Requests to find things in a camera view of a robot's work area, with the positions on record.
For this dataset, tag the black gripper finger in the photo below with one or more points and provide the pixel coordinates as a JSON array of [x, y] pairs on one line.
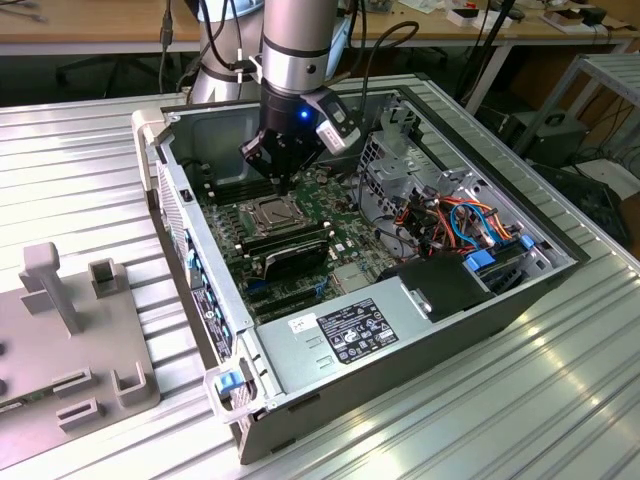
[[312, 157], [257, 155]]

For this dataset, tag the silver CPU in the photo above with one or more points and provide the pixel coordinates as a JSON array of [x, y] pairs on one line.
[[272, 212]]

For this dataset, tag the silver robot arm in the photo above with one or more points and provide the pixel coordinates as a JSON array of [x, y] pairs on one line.
[[300, 40]]

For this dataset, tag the round coin battery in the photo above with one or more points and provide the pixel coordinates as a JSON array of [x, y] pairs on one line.
[[322, 176]]

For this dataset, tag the silver drive cage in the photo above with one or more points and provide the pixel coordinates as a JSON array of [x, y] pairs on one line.
[[395, 170]]

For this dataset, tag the green motherboard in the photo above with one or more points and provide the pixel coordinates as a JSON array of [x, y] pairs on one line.
[[350, 235]]

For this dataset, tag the black graphics card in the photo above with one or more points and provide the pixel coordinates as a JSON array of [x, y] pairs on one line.
[[295, 260]]

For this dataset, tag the blue retention clip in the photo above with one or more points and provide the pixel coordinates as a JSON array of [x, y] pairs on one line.
[[189, 260]]

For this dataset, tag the silver chipset heatsink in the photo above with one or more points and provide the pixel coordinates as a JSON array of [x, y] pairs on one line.
[[350, 277]]

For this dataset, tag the blue board connector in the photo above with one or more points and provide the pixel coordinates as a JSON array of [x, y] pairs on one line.
[[256, 288]]

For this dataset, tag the black expansion slot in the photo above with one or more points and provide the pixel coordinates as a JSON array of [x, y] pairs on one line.
[[287, 308], [280, 296]]

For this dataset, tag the black plastic shroud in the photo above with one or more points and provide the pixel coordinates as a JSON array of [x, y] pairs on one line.
[[440, 287]]

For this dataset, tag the blue disk carrier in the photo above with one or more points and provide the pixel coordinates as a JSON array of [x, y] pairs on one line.
[[479, 262]]

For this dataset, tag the small white box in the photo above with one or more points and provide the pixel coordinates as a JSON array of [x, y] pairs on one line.
[[462, 16]]

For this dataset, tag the silver power supply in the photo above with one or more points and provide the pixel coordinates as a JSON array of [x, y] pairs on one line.
[[295, 365]]

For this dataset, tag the small blue clip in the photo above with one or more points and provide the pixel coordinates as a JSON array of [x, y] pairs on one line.
[[525, 242]]

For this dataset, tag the blue case latch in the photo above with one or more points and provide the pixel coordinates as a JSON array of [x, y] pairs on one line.
[[227, 384]]

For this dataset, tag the grey PC case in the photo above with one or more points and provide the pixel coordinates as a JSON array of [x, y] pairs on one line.
[[450, 350]]

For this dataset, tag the black equipment box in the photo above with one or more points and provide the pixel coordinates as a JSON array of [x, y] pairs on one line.
[[555, 140]]

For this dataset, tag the wooden desk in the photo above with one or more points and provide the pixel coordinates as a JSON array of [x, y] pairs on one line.
[[30, 30]]

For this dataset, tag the grey parts rack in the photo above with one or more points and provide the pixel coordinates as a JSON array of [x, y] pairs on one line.
[[75, 360]]

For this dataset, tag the brown cardboard tray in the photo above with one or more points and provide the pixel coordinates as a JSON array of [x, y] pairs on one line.
[[562, 19]]

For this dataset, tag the grey slatted metal table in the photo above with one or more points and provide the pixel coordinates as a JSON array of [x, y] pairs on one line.
[[617, 67]]

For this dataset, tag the green RAM stick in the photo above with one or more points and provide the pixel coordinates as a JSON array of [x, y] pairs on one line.
[[25, 401]]

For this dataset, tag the white camera on black bracket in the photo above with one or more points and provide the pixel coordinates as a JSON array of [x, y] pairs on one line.
[[334, 139]]

